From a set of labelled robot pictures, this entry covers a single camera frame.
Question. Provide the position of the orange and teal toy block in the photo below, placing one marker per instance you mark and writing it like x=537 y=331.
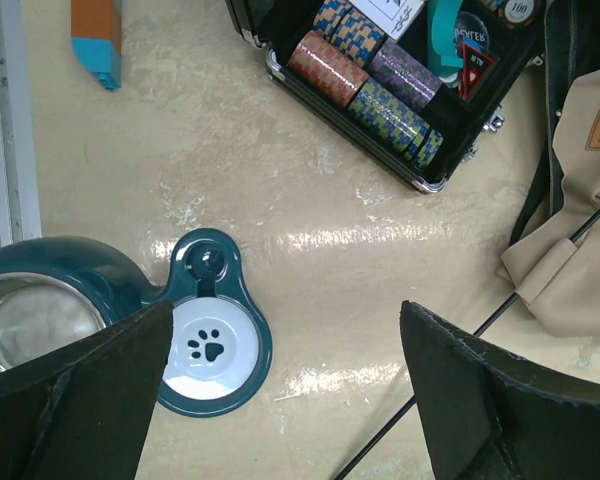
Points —
x=96 y=39

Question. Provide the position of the orange blue poker chip roll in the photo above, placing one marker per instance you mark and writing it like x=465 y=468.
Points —
x=349 y=31

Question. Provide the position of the red poker chip roll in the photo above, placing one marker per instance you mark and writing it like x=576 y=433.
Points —
x=323 y=66

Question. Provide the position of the green blue poker chip roll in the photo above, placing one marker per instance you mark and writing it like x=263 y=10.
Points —
x=396 y=124

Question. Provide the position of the beige fabric pet tent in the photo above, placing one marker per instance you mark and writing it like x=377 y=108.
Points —
x=554 y=255

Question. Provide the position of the red black triangle badge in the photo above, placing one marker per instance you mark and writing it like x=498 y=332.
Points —
x=477 y=66

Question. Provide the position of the teal double pet bowl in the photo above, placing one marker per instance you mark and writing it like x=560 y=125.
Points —
x=57 y=290

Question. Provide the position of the black poker chip case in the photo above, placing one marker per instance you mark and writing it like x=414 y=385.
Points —
x=515 y=29

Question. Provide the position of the clear dealer button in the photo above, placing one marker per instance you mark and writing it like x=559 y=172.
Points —
x=470 y=29

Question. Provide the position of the black tent pole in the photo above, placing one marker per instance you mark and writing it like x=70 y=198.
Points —
x=343 y=473

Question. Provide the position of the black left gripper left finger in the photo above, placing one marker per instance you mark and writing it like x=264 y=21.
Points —
x=83 y=411

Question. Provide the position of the teal plastic clip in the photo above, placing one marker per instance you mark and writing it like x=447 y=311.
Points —
x=443 y=58

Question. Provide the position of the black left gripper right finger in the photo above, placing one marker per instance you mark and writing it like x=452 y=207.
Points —
x=487 y=413

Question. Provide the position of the white playing card deck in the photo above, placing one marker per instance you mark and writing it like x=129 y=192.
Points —
x=394 y=17

